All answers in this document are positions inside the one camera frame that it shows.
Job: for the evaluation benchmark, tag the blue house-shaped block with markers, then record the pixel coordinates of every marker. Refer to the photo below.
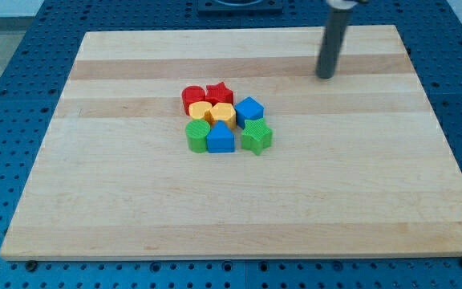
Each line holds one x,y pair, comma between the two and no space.
220,139

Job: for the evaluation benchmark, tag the green star block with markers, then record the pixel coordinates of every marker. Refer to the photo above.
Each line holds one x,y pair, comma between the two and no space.
256,136

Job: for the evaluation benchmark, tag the yellow hexagon block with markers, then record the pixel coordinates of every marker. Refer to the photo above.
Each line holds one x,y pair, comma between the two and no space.
224,112

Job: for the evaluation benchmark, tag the green cylinder block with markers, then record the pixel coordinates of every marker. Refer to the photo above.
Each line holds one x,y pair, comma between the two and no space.
196,132

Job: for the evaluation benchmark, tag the blue cube block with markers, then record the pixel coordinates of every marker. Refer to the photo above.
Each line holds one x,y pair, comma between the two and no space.
248,109

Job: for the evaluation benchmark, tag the yellow cylinder block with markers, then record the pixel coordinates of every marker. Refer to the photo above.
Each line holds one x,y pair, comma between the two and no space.
200,110

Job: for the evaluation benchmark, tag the red star block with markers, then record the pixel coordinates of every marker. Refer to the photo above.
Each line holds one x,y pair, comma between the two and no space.
219,93

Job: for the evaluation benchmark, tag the red cylinder block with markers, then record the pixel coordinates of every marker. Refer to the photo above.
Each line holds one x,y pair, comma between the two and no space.
190,95

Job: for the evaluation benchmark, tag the light wooden board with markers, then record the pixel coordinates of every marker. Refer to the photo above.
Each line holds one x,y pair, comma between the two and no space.
359,166

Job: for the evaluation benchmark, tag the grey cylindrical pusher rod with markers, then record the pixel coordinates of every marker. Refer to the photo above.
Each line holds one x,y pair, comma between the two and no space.
334,33

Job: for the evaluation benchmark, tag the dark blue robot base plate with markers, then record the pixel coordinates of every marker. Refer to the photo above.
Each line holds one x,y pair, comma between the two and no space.
238,6

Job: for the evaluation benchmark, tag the silver rod mount collar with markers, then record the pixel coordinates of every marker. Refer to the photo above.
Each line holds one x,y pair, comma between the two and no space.
345,4

